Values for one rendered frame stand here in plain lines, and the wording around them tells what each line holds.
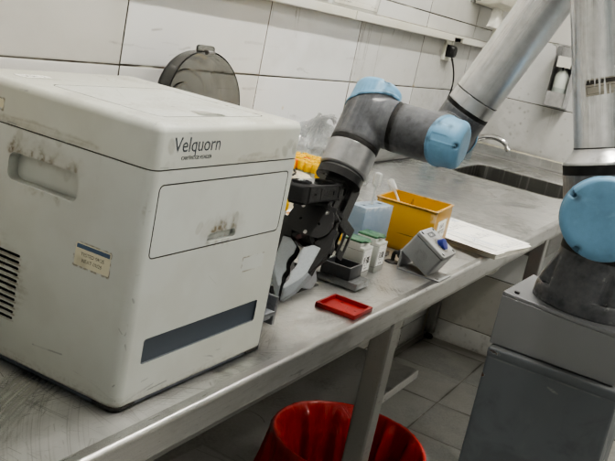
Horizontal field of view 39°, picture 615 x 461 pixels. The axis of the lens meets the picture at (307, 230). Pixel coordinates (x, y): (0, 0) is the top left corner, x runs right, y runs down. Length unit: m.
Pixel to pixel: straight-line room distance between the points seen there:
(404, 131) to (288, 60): 1.06
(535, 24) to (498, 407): 0.58
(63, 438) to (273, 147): 0.39
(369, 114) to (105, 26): 0.62
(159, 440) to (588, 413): 0.68
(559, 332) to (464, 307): 2.66
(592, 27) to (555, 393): 0.53
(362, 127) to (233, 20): 0.82
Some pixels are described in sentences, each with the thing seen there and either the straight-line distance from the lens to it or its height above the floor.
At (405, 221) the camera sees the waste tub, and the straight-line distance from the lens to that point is 1.77.
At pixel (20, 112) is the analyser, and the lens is 0.94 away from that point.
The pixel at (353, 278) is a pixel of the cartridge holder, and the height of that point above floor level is 0.89.
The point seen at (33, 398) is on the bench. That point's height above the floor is 0.87.
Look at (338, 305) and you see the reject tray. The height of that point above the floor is 0.88.
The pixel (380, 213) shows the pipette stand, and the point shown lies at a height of 0.96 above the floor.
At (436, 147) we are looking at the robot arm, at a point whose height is 1.16.
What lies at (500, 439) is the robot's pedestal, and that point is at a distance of 1.40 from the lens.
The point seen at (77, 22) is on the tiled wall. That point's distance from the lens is 1.65.
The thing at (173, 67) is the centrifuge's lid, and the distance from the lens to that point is 1.76.
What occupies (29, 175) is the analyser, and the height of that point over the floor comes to 1.08.
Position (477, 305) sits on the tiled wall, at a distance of 3.97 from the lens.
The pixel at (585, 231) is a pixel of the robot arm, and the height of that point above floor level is 1.10.
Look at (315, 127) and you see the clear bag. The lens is 2.24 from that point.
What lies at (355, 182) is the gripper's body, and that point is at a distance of 1.26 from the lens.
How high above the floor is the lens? 1.30
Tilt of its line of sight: 14 degrees down
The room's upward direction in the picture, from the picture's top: 12 degrees clockwise
